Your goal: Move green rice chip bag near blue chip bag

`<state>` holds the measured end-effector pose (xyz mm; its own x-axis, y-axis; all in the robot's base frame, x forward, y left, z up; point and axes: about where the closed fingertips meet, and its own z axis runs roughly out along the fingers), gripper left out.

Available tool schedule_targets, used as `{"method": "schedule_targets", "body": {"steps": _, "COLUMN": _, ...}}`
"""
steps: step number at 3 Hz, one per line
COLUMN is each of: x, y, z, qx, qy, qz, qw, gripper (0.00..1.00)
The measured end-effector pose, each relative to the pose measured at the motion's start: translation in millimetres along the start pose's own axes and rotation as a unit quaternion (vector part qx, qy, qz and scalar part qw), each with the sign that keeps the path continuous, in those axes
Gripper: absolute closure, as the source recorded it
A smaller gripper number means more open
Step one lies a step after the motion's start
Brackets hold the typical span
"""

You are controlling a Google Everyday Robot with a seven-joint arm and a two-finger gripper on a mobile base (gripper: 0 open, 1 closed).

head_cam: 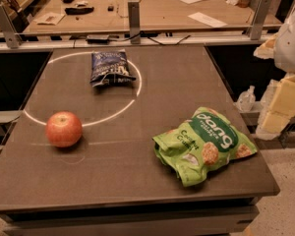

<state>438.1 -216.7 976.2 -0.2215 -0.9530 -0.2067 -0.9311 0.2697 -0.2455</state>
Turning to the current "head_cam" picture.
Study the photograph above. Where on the green rice chip bag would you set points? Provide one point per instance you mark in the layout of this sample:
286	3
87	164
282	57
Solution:
204	143

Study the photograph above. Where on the blue chip bag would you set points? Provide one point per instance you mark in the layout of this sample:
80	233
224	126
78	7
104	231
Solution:
110	68

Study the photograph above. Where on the grey metal post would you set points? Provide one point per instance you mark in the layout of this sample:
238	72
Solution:
134	22
12	39
255	29

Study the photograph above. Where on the small black object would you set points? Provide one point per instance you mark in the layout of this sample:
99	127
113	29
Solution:
110	8

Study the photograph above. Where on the white paper sheet small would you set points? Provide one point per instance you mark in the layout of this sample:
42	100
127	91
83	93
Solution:
207	20

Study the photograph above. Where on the black tool on bench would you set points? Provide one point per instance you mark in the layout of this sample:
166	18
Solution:
80	8

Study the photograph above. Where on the grey metal post middle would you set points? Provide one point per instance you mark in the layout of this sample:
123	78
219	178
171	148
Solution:
134	22

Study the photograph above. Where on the clear bottle left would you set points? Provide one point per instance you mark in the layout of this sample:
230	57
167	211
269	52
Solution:
246	100

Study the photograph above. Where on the black power adapter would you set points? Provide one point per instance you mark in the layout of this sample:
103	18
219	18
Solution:
97	39

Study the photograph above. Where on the grey metal post right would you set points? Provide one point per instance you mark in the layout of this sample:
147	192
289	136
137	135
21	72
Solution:
255	29

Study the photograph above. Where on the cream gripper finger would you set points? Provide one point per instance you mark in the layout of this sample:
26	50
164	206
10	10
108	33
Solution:
266	50
278	104

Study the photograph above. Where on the paper card on bench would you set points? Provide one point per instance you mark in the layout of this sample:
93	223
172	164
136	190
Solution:
50	19

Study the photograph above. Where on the red apple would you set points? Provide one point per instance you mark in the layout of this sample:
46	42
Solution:
63	129

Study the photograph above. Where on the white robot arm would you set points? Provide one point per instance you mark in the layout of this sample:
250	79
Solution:
284	53

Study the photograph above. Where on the grey metal post left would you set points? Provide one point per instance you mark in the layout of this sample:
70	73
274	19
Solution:
12	39

